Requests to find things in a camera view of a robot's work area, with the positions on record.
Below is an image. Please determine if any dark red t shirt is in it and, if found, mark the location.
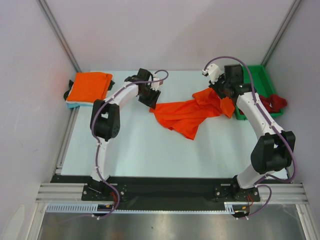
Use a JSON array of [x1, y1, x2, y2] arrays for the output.
[[259, 94, 288, 114]]

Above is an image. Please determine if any folded orange t shirt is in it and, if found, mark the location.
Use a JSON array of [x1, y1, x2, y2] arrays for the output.
[[67, 72, 113, 103]]

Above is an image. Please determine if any aluminium corner post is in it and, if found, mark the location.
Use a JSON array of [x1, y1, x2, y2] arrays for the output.
[[36, 0, 82, 73], [261, 0, 303, 67]]

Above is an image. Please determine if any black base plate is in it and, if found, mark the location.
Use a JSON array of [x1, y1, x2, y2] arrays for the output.
[[50, 174, 292, 211]]

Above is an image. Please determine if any light blue cable duct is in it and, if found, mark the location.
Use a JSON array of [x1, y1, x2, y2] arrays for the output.
[[46, 202, 248, 215]]

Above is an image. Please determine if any folded black t shirt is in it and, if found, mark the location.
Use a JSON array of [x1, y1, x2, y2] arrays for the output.
[[63, 80, 74, 101]]

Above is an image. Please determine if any folded light blue t shirt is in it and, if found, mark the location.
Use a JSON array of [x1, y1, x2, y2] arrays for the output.
[[67, 103, 80, 109]]

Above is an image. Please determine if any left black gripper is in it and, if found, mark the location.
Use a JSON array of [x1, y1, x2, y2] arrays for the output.
[[138, 84, 161, 110]]

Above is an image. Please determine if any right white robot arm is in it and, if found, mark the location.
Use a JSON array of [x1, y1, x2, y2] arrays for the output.
[[202, 63, 296, 201]]

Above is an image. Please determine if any orange t shirt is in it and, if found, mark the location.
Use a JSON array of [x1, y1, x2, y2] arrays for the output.
[[67, 72, 113, 103], [149, 88, 236, 140]]

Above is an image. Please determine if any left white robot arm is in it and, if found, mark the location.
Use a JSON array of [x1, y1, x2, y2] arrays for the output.
[[90, 68, 168, 182]]

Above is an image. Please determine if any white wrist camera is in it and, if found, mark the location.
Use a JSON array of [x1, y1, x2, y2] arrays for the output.
[[149, 73, 164, 91], [202, 63, 223, 84]]

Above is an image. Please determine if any left aluminium corner post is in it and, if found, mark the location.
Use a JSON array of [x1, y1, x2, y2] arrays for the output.
[[36, 0, 82, 73]]

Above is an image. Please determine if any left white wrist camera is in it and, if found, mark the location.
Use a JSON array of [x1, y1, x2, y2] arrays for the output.
[[149, 73, 164, 91]]

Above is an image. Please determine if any right aluminium corner post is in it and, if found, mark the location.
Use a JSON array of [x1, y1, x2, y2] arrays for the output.
[[261, 0, 303, 67]]

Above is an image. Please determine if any green plastic bin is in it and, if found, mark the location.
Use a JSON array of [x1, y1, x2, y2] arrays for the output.
[[234, 65, 284, 121]]

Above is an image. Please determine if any aluminium front rail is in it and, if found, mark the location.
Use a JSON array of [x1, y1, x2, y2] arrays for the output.
[[35, 183, 309, 205]]

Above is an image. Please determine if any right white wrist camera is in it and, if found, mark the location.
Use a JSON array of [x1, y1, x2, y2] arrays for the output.
[[202, 63, 223, 84]]

